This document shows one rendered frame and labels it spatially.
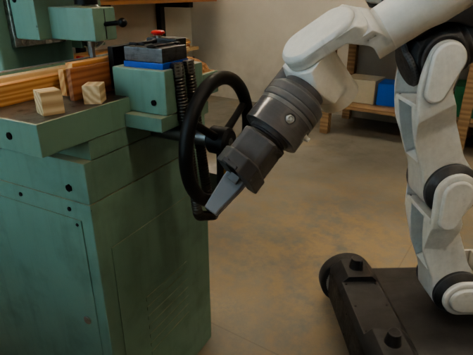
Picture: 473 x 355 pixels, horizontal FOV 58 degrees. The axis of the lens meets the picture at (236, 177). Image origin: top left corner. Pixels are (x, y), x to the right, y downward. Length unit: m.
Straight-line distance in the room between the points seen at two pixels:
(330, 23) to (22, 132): 0.53
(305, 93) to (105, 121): 0.44
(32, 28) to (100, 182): 0.40
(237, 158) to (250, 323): 1.14
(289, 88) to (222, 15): 4.20
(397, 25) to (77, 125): 0.56
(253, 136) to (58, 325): 0.81
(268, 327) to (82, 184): 0.96
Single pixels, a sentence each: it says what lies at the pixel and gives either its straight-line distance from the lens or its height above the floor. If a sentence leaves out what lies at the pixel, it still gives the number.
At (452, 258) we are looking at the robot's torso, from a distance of 1.40.
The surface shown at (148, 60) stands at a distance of 0.90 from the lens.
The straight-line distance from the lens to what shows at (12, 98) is 0.95.
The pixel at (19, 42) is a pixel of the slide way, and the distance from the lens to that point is 1.18.
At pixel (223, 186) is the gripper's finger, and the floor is 0.85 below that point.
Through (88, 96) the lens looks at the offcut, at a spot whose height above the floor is 0.92.
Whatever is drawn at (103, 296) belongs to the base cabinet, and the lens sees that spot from 1.03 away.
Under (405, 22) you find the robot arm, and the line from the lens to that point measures 0.63.
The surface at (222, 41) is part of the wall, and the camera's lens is 4.81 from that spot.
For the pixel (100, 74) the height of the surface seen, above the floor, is 0.94.
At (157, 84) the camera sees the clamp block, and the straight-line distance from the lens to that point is 0.89.
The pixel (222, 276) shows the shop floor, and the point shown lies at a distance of 1.86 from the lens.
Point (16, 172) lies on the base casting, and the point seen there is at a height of 0.74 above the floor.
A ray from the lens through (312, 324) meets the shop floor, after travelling 1.66.
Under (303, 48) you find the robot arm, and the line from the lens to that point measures 0.62.
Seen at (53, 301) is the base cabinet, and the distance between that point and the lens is 1.18.
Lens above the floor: 1.11
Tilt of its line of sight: 24 degrees down
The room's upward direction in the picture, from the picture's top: straight up
